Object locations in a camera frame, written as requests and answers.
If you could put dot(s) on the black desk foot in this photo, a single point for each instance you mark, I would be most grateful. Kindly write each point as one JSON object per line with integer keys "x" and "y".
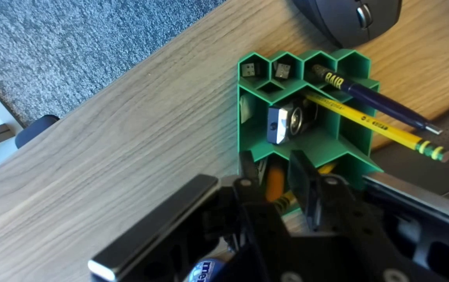
{"x": 36, "y": 128}

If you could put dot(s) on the blue gum jar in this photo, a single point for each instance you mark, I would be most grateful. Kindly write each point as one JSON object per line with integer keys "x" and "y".
{"x": 205, "y": 267}

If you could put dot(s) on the black computer mouse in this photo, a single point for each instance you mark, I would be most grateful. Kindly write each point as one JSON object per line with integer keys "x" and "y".
{"x": 349, "y": 20}

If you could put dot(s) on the dark blue pencil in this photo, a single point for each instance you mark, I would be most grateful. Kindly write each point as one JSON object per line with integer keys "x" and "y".
{"x": 380, "y": 101}

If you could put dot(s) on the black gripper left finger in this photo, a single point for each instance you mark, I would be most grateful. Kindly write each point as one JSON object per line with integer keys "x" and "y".
{"x": 155, "y": 224}

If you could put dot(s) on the green honeycomb pencil holder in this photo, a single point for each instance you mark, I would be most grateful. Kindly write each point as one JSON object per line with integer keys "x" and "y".
{"x": 327, "y": 142}

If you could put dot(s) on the metal binder clip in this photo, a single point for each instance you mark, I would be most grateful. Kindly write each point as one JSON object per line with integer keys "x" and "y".
{"x": 280, "y": 125}

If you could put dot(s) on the yellow pencil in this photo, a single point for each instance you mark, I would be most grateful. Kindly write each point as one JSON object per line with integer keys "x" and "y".
{"x": 380, "y": 126}

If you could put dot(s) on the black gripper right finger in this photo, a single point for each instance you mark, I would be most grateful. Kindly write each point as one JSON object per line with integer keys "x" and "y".
{"x": 303, "y": 188}

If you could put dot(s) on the orange marker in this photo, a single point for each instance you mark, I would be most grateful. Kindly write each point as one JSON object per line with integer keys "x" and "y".
{"x": 274, "y": 181}

